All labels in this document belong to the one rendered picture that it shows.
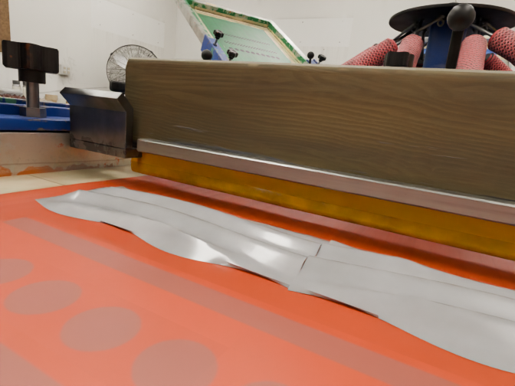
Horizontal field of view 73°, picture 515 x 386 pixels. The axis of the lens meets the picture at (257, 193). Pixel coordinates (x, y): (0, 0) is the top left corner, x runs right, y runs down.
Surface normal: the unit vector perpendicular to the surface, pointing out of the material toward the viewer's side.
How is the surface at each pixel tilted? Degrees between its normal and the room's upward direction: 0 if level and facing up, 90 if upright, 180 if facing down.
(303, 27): 90
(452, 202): 89
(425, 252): 1
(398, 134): 89
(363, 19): 90
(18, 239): 1
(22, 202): 1
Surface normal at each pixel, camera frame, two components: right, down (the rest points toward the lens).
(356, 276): -0.03, -0.71
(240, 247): -0.15, -0.81
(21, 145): 0.88, 0.20
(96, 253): 0.11, -0.97
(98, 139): -0.47, 0.14
